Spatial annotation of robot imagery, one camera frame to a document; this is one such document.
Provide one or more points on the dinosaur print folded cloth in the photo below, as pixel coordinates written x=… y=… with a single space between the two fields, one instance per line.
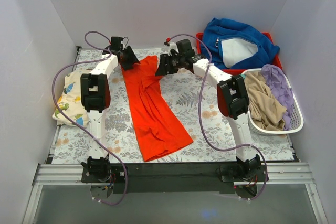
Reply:
x=70 y=100

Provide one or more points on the blue zip jacket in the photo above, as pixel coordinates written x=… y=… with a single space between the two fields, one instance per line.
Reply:
x=236 y=45

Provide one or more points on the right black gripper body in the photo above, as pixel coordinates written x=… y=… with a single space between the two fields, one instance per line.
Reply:
x=169 y=64

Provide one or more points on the red plastic tray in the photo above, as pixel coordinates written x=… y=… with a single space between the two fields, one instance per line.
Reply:
x=275 y=62

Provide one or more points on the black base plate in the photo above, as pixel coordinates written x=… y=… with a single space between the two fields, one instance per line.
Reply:
x=171 y=177

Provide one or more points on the purple garment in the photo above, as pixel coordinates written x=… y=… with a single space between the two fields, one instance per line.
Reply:
x=276 y=80

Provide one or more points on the aluminium frame rail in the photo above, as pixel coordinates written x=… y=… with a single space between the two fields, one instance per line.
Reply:
x=288 y=196

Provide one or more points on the white laundry basket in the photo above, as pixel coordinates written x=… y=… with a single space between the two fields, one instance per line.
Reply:
x=296 y=117

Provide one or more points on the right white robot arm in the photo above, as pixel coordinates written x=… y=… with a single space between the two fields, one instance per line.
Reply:
x=232 y=99

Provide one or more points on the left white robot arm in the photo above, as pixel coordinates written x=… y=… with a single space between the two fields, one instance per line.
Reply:
x=96 y=98

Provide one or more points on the orange t shirt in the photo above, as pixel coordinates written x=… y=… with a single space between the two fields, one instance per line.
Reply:
x=158 y=131

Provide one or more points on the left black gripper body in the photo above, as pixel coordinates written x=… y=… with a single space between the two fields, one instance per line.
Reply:
x=126 y=57

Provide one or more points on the beige garment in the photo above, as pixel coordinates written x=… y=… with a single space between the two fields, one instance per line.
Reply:
x=265 y=110

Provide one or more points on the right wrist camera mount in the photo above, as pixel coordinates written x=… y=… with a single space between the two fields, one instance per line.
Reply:
x=172 y=47

